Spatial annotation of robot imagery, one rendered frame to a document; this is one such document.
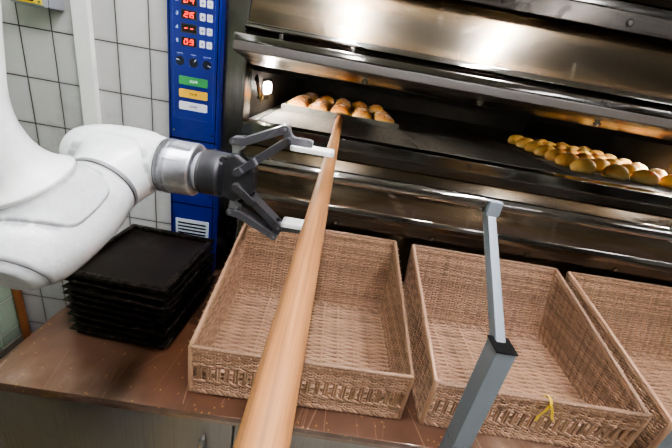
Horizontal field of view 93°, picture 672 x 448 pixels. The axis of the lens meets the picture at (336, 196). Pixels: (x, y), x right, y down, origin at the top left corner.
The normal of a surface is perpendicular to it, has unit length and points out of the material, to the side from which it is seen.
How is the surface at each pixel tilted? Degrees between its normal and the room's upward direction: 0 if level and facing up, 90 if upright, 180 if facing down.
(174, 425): 90
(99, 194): 64
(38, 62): 90
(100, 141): 27
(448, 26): 70
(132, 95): 90
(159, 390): 0
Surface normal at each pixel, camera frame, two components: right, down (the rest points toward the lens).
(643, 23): -0.04, 0.36
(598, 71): 0.02, 0.02
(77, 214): 0.93, -0.14
